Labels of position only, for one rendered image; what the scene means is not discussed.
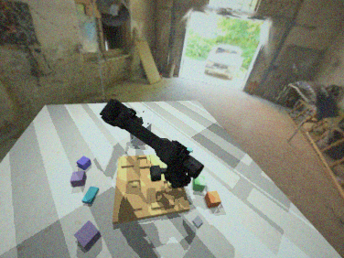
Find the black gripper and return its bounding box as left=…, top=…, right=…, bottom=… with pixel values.
left=150, top=165, right=173, bottom=184

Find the teal square block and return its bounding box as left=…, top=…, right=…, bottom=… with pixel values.
left=81, top=187, right=99, bottom=204

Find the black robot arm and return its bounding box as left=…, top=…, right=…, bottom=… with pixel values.
left=100, top=99, right=204, bottom=188

